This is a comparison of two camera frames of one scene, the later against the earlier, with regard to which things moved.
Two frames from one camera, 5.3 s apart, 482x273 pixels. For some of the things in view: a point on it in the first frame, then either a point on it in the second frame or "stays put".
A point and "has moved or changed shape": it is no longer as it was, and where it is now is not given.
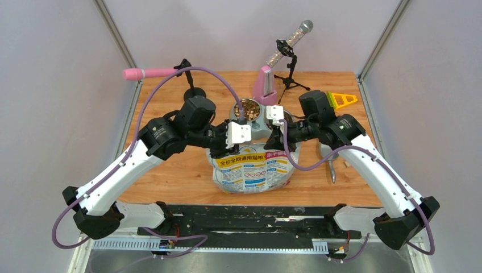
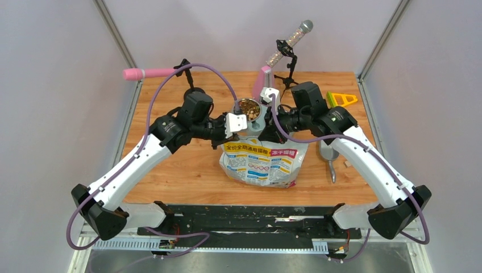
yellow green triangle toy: x=339 y=100 stays put
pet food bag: x=255 y=170 has moved or changed shape
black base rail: x=274 y=222 stays put
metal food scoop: x=325 y=150 stays put
